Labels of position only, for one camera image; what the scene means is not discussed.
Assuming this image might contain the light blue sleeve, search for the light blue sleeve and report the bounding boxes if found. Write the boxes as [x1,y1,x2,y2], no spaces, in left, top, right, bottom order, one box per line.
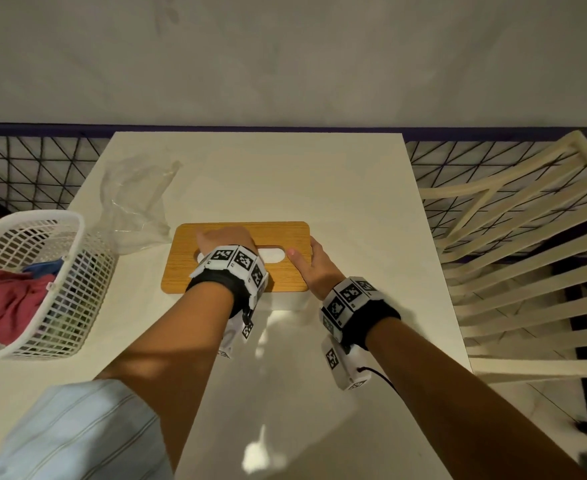
[0,378,176,480]

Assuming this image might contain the black marker-tagged left wristband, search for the black marker-tagged left wristband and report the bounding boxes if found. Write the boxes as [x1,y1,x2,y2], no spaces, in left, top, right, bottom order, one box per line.
[184,244,271,319]

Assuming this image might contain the red cloth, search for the red cloth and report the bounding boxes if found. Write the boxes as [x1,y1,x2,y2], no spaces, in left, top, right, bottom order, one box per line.
[0,268,58,347]

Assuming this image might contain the person's left forearm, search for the person's left forearm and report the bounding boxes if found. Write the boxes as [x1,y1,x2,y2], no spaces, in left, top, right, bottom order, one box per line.
[95,281,236,473]

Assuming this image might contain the clear plastic wrapper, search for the clear plastic wrapper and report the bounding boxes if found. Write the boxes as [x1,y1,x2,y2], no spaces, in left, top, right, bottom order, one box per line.
[90,154,184,257]

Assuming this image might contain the person's right hand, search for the person's right hand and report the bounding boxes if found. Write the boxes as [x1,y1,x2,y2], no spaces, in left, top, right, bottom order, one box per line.
[285,235,347,302]

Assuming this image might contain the blue cloth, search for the blue cloth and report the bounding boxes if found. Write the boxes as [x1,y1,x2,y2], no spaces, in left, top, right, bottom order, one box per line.
[22,257,66,279]

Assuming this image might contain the cream tissue box base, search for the cream tissue box base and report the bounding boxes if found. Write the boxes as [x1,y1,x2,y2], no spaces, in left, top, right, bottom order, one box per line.
[262,289,320,313]

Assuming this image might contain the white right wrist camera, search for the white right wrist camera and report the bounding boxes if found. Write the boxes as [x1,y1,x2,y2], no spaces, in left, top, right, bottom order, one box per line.
[320,334,373,392]

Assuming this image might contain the black wire mesh fence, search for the black wire mesh fence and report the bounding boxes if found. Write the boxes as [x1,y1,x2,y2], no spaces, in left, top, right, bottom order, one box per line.
[0,122,587,265]

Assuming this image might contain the person's right forearm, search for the person's right forearm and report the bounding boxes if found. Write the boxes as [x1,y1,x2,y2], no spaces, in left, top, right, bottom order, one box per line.
[365,316,587,480]

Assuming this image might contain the person's left hand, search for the person's left hand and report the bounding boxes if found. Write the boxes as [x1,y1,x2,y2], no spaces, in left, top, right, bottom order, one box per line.
[195,225,260,257]

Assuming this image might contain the black marker-tagged wristband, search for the black marker-tagged wristband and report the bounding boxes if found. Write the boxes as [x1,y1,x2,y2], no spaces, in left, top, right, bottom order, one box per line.
[184,244,271,319]
[319,275,403,352]

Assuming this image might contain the black marker-tagged right wristband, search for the black marker-tagged right wristband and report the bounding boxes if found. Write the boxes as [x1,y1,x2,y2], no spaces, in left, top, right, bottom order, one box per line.
[319,275,403,352]

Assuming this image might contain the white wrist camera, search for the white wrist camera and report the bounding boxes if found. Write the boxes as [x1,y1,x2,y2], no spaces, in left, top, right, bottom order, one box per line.
[216,308,256,359]
[320,334,373,392]

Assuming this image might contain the cream slatted chair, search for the cream slatted chair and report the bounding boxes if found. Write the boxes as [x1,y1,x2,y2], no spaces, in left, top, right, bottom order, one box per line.
[417,129,587,388]

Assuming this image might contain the black right camera cable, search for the black right camera cable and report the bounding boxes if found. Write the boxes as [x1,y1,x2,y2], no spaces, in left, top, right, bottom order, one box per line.
[357,365,400,397]

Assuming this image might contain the white plastic mesh basket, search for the white plastic mesh basket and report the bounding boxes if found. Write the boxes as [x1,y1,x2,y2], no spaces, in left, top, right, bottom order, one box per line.
[0,209,118,365]

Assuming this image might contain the white tissues pack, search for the white tissues pack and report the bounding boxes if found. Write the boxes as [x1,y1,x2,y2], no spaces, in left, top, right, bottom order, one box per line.
[196,246,288,266]

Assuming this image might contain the wooden lid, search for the wooden lid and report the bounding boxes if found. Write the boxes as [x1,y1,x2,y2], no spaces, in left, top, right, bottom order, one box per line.
[160,220,312,295]

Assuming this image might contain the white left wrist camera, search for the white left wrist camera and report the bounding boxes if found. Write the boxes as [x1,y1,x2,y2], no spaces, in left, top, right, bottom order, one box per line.
[216,308,256,359]

